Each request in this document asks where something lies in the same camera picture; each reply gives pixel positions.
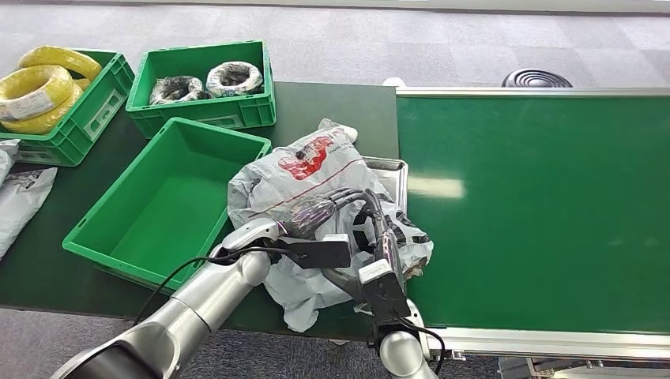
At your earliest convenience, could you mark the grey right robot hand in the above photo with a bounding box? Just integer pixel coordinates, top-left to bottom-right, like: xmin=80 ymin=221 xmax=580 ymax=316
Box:
xmin=320 ymin=188 xmax=407 ymax=305

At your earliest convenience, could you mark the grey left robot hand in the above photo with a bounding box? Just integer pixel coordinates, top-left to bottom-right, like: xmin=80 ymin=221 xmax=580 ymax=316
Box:
xmin=282 ymin=187 xmax=374 ymax=240

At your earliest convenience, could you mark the grey plastic courier package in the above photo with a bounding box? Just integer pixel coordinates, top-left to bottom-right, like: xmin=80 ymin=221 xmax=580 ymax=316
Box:
xmin=228 ymin=118 xmax=435 ymax=333

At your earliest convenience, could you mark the green conveyor belt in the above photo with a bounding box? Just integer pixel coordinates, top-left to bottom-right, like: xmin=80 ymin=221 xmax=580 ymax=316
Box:
xmin=396 ymin=86 xmax=670 ymax=367

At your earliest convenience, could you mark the electronic weighing scale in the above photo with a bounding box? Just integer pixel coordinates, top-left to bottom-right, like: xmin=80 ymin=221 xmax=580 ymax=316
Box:
xmin=361 ymin=156 xmax=408 ymax=216

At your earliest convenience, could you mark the empty green plastic crate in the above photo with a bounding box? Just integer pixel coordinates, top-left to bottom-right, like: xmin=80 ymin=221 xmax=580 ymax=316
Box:
xmin=62 ymin=117 xmax=272 ymax=295

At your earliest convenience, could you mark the green crate with black coils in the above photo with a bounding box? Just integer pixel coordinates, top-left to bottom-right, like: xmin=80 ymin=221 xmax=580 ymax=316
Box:
xmin=125 ymin=39 xmax=277 ymax=139

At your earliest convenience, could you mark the black ribbed round object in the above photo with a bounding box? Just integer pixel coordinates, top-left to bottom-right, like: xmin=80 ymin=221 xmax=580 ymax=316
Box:
xmin=501 ymin=69 xmax=573 ymax=88

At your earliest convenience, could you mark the green crate with yellow coils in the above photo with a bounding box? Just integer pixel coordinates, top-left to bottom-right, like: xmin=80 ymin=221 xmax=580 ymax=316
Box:
xmin=0 ymin=48 xmax=136 ymax=167

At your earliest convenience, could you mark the large grey mailer bag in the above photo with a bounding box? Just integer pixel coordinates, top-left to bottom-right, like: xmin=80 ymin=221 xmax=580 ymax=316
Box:
xmin=0 ymin=167 xmax=58 ymax=261

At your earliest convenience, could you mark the small grey mailer bag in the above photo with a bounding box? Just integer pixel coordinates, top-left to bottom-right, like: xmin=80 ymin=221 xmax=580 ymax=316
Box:
xmin=0 ymin=139 xmax=21 ymax=187

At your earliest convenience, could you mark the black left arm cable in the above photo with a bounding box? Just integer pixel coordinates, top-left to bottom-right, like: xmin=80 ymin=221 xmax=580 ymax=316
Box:
xmin=133 ymin=246 xmax=292 ymax=326

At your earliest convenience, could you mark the black wire coil white wrap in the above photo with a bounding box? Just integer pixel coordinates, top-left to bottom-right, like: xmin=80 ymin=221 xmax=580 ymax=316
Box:
xmin=205 ymin=61 xmax=265 ymax=99

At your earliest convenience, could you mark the black wire coil wrapped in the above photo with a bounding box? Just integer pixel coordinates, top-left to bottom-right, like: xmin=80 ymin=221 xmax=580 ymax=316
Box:
xmin=149 ymin=76 xmax=210 ymax=106

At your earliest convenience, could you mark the yellow cable coil with label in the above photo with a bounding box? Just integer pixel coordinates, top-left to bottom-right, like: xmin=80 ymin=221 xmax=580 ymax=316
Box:
xmin=0 ymin=65 xmax=75 ymax=122

